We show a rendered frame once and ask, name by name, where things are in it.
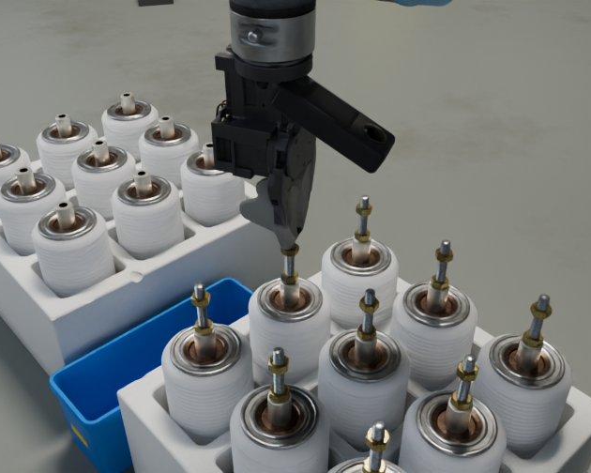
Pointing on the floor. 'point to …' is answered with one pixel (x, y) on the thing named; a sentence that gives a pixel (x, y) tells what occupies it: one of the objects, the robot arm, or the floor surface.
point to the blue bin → (116, 365)
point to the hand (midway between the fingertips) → (295, 236)
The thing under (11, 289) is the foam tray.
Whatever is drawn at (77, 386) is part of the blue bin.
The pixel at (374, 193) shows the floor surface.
